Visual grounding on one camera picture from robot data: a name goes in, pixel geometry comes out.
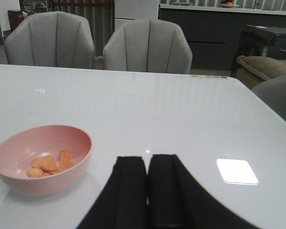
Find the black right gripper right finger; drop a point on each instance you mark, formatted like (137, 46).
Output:
(178, 201)

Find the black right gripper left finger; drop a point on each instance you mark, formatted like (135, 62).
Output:
(122, 204)

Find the orange ham slice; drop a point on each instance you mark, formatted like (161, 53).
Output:
(34, 172)
(66, 163)
(37, 163)
(65, 154)
(49, 164)

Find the pink plastic bowl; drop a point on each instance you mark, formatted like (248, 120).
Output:
(18, 152)

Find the coloured sticker strip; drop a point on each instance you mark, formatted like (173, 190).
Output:
(209, 76)

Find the beige cushion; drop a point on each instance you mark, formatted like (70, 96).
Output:
(263, 67)

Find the right grey upholstered chair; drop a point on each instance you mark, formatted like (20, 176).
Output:
(148, 45)

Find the grey upholstered chair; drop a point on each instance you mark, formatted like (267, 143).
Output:
(148, 45)
(51, 39)

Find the dark sideboard counter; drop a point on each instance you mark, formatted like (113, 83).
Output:
(213, 33)

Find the left grey upholstered chair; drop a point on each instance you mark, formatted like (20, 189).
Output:
(51, 39)

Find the dark side table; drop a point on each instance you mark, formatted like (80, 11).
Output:
(260, 41)

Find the white cabinet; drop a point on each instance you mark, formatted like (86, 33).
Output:
(126, 10)

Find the fruit plate on counter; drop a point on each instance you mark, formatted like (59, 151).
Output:
(228, 4)

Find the red bin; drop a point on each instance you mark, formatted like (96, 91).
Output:
(15, 18)

